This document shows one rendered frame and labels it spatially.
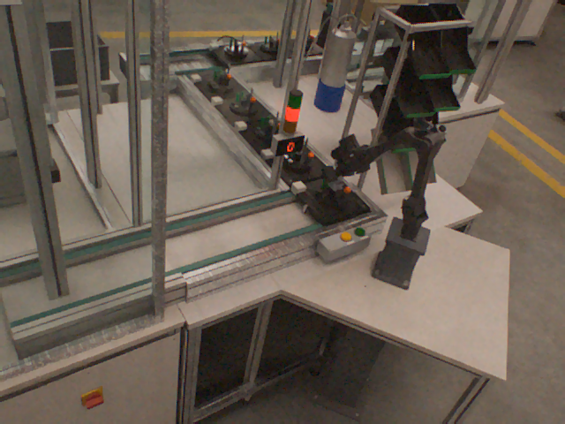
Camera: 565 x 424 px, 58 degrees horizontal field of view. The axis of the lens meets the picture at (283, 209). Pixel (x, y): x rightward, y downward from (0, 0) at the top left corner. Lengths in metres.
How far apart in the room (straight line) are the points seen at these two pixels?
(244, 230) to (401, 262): 0.60
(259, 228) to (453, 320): 0.79
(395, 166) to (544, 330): 1.66
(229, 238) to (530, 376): 1.95
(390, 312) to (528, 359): 1.51
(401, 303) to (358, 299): 0.16
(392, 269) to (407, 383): 1.01
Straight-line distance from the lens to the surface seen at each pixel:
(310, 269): 1.94
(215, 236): 1.92
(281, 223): 2.02
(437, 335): 1.92
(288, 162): 2.21
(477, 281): 2.19
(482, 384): 2.00
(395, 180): 2.23
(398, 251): 1.90
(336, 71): 2.85
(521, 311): 3.53
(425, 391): 2.86
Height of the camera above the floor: 2.24
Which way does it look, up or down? 39 degrees down
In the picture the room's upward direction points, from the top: 12 degrees clockwise
